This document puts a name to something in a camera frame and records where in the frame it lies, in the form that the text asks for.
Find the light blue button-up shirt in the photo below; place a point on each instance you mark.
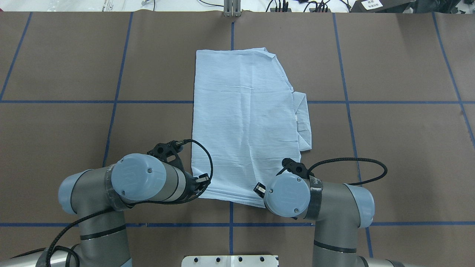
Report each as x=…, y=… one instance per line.
x=248, y=116

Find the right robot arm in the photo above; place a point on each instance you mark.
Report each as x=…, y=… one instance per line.
x=337, y=210

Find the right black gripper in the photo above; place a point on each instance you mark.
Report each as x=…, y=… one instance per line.
x=258, y=189

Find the clear plastic bag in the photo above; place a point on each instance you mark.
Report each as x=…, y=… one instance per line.
x=85, y=5

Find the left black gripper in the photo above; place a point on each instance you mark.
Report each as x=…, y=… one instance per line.
x=190, y=183

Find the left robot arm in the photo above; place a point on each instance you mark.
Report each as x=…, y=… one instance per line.
x=99, y=197

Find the aluminium frame post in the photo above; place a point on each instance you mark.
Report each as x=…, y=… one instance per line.
x=232, y=8

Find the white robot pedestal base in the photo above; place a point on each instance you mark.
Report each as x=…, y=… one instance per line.
x=231, y=261

